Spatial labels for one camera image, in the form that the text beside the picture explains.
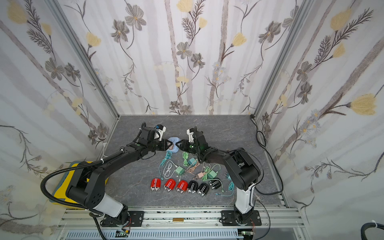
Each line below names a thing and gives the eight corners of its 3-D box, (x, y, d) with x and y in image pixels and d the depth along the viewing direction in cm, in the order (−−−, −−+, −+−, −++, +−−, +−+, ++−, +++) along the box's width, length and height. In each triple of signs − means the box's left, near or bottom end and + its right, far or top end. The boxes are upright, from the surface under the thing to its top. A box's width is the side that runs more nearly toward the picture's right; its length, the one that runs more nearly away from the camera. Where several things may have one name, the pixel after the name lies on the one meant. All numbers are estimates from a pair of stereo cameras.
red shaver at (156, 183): (150, 190, 84) (149, 189, 82) (152, 179, 88) (151, 178, 86) (160, 190, 84) (159, 189, 82) (161, 179, 88) (161, 178, 86)
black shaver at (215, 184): (212, 190, 84) (212, 189, 83) (208, 182, 87) (208, 181, 86) (222, 185, 86) (223, 184, 84) (218, 177, 89) (218, 176, 87)
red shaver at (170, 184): (163, 188, 85) (162, 187, 83) (169, 178, 89) (168, 177, 87) (171, 192, 84) (171, 191, 82) (177, 182, 87) (176, 180, 85)
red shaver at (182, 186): (176, 192, 84) (176, 191, 82) (177, 181, 88) (176, 180, 86) (188, 192, 84) (187, 191, 82) (188, 181, 88) (188, 180, 86)
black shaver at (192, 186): (187, 193, 83) (187, 192, 81) (188, 181, 87) (188, 180, 86) (197, 193, 83) (197, 192, 81) (197, 181, 87) (197, 180, 86)
